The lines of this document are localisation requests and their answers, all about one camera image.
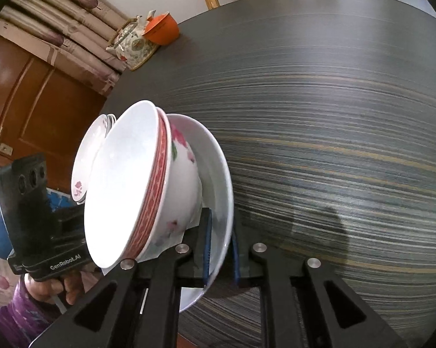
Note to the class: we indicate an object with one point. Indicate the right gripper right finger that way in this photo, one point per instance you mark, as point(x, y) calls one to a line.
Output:
point(304, 303)

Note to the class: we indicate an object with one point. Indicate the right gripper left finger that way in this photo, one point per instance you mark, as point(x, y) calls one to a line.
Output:
point(137, 304)

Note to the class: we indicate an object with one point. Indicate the red patterned small bowl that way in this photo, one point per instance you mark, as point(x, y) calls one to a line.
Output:
point(150, 211)

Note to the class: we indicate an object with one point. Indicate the large white floral plate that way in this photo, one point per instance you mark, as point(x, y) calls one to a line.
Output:
point(87, 153)

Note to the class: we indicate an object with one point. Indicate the large white floral bowl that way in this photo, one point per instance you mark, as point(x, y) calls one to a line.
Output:
point(180, 202)

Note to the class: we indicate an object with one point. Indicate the left hand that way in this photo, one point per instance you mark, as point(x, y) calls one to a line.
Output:
point(71, 285)

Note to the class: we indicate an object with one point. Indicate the brown wooden door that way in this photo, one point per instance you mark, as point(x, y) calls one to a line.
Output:
point(43, 111)

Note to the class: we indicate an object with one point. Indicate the floral ceramic teapot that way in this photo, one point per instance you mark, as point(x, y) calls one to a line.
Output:
point(130, 46)

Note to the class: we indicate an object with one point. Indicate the beige patterned curtain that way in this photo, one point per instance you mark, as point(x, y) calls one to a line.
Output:
point(70, 35)

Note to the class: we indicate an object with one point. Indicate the orange lidded tea cup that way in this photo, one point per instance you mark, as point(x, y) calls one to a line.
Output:
point(161, 29)

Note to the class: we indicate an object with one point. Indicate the brass door handle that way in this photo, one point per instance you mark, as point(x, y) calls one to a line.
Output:
point(4, 148)

